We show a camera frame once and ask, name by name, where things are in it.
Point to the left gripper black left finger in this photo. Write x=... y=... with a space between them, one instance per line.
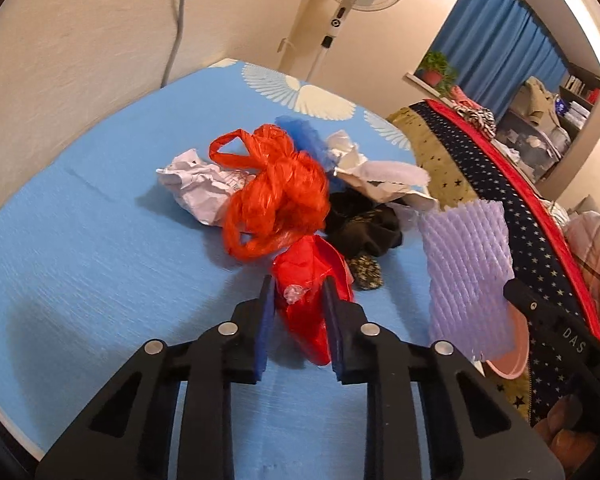
x=164 y=394

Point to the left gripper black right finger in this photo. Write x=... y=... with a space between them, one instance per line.
x=429 y=412

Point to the purple foam net sleeve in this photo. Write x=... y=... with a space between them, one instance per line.
x=469 y=262

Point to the black patterned cloth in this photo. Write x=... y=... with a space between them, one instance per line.
x=362 y=231

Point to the red plastic wrapper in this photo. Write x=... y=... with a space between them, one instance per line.
x=299 y=273

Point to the white paper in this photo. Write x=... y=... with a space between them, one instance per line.
x=204 y=189

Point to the blue plastic bag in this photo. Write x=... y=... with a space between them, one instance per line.
x=307 y=139

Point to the person's right hand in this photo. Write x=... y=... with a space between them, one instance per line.
x=571 y=448

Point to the red bed blanket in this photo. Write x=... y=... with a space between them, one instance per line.
x=546 y=223

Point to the clear storage box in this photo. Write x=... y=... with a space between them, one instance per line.
x=534 y=151

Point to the white crumpled tissue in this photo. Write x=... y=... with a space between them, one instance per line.
x=382 y=181

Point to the starry dark bed blanket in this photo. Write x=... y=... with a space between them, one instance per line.
x=460 y=172

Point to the wooden bookshelf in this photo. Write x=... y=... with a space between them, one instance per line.
x=579 y=90

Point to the orange-red plastic bag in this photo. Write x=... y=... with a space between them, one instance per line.
x=287 y=198

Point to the zebra patterned cloth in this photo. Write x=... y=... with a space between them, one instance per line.
x=480 y=118

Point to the beige jacket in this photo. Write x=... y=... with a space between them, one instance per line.
x=536 y=104

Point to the pink cloth on sill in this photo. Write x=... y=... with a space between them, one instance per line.
x=457 y=95

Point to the potted green plant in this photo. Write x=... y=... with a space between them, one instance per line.
x=435 y=70

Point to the blue curtain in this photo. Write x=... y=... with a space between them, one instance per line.
x=494 y=46

